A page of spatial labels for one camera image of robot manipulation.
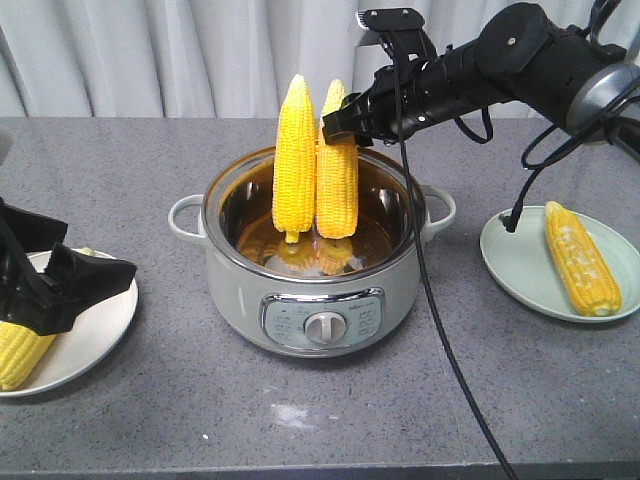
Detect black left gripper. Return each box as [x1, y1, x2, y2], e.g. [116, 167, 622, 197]
[1, 200, 137, 335]

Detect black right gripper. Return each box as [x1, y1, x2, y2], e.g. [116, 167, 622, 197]
[322, 65, 430, 147]

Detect yellow corn cob white patches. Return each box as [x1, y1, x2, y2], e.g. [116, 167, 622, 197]
[545, 201, 622, 317]

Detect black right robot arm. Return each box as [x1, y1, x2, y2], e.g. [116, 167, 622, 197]
[323, 1, 639, 157]

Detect beige round plate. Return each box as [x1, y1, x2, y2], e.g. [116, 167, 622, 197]
[0, 248, 140, 398]

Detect pale green electric pot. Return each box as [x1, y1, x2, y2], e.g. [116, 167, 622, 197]
[168, 147, 456, 358]

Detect white pleated curtain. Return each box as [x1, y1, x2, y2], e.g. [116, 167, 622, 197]
[0, 0, 640, 120]

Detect pale green round plate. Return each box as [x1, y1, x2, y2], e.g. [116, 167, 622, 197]
[480, 206, 639, 323]

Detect black camera cable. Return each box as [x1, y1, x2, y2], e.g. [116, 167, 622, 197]
[392, 29, 521, 480]

